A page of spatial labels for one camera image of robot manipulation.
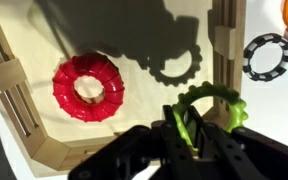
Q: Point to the octagonal wooden tray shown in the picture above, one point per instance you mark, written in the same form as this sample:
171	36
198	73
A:
34	40

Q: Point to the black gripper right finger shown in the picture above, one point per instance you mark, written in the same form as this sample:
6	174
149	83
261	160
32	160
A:
224	153

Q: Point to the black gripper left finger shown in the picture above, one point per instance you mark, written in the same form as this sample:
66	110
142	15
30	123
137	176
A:
170	140

